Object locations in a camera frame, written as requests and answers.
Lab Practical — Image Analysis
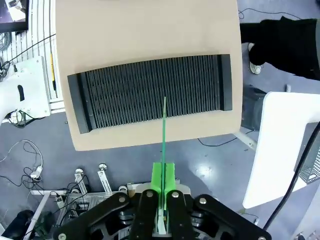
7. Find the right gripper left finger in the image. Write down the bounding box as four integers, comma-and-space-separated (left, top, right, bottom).
52, 162, 165, 240

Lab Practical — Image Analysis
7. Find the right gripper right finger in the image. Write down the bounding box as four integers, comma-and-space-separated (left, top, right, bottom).
164, 162, 273, 240

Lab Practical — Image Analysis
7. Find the green circuit board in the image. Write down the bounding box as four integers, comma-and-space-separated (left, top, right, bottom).
157, 96, 169, 237

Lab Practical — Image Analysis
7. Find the white table leg foot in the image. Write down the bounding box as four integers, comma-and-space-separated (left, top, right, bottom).
233, 129, 259, 151

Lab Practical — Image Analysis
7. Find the white power adapter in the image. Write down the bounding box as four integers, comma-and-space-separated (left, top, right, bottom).
29, 165, 44, 181

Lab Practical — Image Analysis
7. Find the black slotted board rack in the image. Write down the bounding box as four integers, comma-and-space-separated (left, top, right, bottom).
66, 53, 234, 135

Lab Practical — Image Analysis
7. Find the white side table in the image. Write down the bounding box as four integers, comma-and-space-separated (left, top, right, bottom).
242, 91, 320, 210

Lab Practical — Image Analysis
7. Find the black computer case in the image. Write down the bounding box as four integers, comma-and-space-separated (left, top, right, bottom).
242, 84, 267, 131

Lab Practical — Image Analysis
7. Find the grey mesh basket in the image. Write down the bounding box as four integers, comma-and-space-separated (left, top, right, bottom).
299, 146, 320, 186

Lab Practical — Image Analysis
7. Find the person in grey jacket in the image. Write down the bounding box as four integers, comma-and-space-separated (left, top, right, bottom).
239, 16, 320, 81

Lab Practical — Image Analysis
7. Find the black display screen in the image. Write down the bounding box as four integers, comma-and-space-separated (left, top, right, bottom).
0, 0, 30, 33

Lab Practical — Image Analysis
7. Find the aluminium frame stand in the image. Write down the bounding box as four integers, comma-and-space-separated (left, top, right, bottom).
29, 162, 132, 240

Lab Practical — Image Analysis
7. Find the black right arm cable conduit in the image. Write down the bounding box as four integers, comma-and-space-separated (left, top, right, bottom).
262, 121, 320, 232

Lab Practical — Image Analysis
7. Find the yellow handled tool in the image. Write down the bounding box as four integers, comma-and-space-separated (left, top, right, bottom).
50, 52, 58, 91

